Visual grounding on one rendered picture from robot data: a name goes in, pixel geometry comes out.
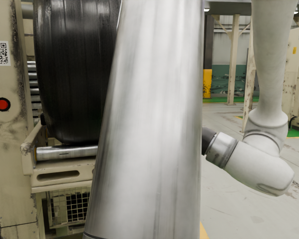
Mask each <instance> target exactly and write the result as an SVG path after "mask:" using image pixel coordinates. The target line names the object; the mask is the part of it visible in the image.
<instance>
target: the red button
mask: <svg viewBox="0 0 299 239"><path fill-rule="evenodd" d="M7 106H8V103H7V102H6V101H5V100H0V109H5V108H7Z"/></svg>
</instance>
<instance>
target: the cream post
mask: <svg viewBox="0 0 299 239"><path fill-rule="evenodd" d="M0 41H8V45H9V55H10V64H11V66H0V100H5V101H6V102H7V103H8V106H7V108H5V109H0V239H46V237H45V227H44V218H43V209H42V200H41V192H39V193H31V184H30V176H29V175H27V176H24V175H23V171H22V163H21V155H20V146H21V145H22V143H23V142H24V141H25V139H26V138H27V137H28V136H29V135H30V133H31V131H32V130H33V129H34V122H33V113H32V104H31V95H30V85H29V76H28V64H27V54H26V45H25V36H24V27H23V17H22V8H21V0H0Z"/></svg>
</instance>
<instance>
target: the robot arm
mask: <svg viewBox="0 0 299 239"><path fill-rule="evenodd" d="M251 2H252V38H253V52H254V59H255V66H256V72H257V77H258V83H259V89H260V96H259V101H258V105H257V107H256V109H253V110H252V111H250V113H249V116H248V119H247V122H246V125H245V128H244V136H243V140H242V142H241V141H238V140H237V139H235V138H233V137H231V136H229V135H227V134H225V133H223V132H219V133H218V135H216V132H215V131H213V130H211V129H209V128H207V127H202V107H203V59H204V12H205V0H121V7H120V13H119V18H118V24H117V29H116V34H117V35H116V40H115V46H114V52H113V58H112V65H111V71H110V77H109V83H108V89H107V94H106V100H105V106H104V112H103V120H102V125H101V131H100V137H99V143H98V148H97V154H96V160H95V166H94V172H93V179H92V185H91V191H90V197H89V203H88V208H87V214H86V220H85V226H84V233H83V239H200V201H201V155H203V156H204V155H206V160H207V161H209V162H210V163H212V164H214V165H216V166H218V167H219V168H221V169H223V170H225V171H226V172H227V173H228V174H229V175H230V176H231V177H233V178H234V179H235V180H237V181H239V182H241V183H242V184H244V185H246V186H248V187H250V188H252V189H254V190H256V191H259V192H261V193H263V194H266V195H270V196H274V197H278V196H281V195H283V194H285V193H286V192H287V191H288V190H289V188H290V186H291V185H292V182H293V179H294V176H295V173H294V171H293V170H292V169H291V167H290V166H289V165H288V164H287V163H286V162H285V161H284V160H282V159H281V158H280V155H279V154H280V152H281V150H282V148H283V145H284V142H285V139H286V137H287V133H288V116H287V115H286V114H285V113H284V112H283V111H282V109H281V102H282V91H283V82H284V73H285V64H286V56H287V48H288V40H289V35H290V28H291V24H292V20H293V16H294V13H295V9H296V6H297V3H298V0H251Z"/></svg>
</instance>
